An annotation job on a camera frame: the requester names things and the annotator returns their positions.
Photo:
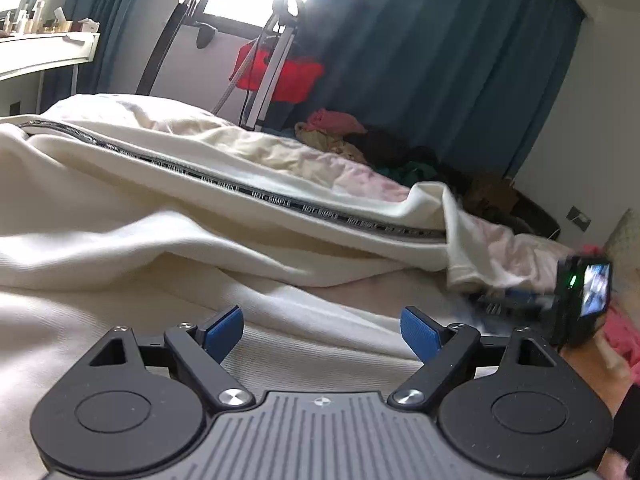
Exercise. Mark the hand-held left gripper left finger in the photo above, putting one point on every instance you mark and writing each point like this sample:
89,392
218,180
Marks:
223,334

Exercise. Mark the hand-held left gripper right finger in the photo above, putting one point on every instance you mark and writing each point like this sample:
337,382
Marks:
419,335

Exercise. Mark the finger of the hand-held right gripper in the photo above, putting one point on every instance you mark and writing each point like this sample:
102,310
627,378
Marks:
505,304

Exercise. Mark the cream pants with black stripe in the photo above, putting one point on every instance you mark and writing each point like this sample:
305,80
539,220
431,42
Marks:
150,210

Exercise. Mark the person's right forearm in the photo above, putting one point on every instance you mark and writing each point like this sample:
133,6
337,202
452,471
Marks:
590,380

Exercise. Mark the bright pink cloth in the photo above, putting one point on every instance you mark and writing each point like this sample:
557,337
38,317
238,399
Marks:
622,332

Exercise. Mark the pale patterned pillow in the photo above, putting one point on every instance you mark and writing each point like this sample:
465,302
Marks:
625,240

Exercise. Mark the dark storage bin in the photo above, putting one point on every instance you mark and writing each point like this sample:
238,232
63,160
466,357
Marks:
535,217

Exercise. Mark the brown garment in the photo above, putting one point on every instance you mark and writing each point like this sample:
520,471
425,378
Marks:
492,195

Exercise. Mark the green garment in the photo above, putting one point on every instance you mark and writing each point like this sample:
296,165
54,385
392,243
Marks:
410,170

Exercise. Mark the black garment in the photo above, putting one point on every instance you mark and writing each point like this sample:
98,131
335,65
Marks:
390,147

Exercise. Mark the beige garment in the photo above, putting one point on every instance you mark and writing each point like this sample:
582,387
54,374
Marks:
325,142

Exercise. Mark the pink garment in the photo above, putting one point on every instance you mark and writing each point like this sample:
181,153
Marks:
332,120

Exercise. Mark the wide teal curtain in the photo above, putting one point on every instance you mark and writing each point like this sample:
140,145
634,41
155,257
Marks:
440,60

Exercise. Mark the red cloth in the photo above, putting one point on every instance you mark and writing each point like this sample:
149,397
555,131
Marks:
295,72

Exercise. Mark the white garment steamer stand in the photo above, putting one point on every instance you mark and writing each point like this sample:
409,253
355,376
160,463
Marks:
272,60

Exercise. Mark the black curved pole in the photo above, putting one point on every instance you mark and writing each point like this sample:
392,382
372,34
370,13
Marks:
162,40

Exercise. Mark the narrow teal curtain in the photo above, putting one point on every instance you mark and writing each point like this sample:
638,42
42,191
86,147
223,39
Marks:
120,20

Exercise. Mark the white dressing table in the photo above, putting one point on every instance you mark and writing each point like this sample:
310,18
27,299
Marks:
45,52

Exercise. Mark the row of cosmetic bottles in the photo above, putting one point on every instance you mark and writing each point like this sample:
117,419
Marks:
40,22

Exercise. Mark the grey wall socket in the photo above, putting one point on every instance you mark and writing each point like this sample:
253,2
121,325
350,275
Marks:
579,218

